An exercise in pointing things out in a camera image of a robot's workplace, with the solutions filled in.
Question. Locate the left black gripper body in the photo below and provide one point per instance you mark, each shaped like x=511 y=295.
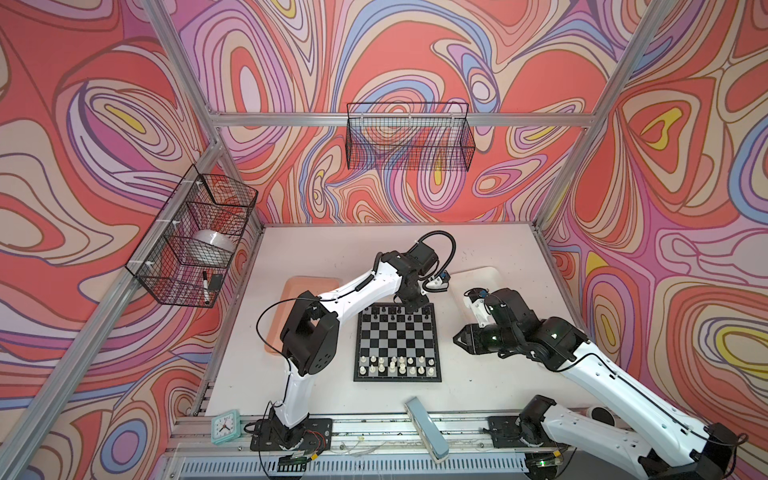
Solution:
x=415 y=299

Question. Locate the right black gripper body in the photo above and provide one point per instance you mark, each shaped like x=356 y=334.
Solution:
x=494 y=338

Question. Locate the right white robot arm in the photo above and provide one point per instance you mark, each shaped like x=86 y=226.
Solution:
x=661 y=442

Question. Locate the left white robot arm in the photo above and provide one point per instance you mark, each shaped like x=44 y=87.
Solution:
x=310 y=334

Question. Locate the black and silver chessboard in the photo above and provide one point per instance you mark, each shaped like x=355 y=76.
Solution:
x=395 y=346

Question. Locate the white plastic tray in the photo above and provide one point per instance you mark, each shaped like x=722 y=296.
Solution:
x=487 y=277

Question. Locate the grey stapler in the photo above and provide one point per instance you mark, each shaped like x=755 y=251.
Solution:
x=430 y=435

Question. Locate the pink plastic tray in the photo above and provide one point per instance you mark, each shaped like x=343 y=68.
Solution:
x=293 y=287

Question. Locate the silver tape roll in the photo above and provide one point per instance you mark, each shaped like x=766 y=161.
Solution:
x=211 y=246

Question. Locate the black marker pen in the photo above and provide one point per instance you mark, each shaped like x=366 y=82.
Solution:
x=205 y=288

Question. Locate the green alarm clock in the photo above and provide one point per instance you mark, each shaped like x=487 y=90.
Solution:
x=225 y=427

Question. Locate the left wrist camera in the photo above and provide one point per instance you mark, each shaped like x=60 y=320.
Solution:
x=438 y=283

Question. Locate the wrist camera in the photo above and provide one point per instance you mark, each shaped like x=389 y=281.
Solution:
x=438 y=283
x=474 y=300

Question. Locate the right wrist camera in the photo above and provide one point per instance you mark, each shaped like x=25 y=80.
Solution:
x=474 y=300

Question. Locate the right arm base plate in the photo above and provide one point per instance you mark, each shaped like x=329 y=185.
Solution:
x=508 y=432

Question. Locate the back black wire basket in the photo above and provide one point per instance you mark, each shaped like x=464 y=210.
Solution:
x=409 y=136

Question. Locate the black wire basket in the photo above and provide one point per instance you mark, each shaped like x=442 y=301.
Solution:
x=162 y=264
x=409 y=136

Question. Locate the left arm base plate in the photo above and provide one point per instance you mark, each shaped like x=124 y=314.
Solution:
x=313 y=435

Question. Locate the left black wire basket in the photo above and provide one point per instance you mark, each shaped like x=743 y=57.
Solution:
x=162 y=264

